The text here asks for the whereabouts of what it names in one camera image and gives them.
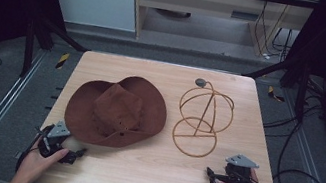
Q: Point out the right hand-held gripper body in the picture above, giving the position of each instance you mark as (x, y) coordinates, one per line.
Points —
(240, 167)

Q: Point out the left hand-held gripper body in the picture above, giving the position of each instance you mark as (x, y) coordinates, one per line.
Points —
(58, 130)

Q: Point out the brown suede cowboy hat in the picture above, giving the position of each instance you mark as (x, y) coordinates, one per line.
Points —
(120, 111)

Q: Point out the person's left hand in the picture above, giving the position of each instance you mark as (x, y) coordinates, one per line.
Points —
(34, 163)

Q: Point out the yellow black striped tape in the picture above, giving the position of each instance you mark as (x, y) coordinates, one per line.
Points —
(274, 94)
(62, 61)

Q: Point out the black metal stand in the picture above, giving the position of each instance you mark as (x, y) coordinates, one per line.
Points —
(45, 37)
(288, 76)

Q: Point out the light wooden cabinet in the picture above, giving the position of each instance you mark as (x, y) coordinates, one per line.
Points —
(200, 3)

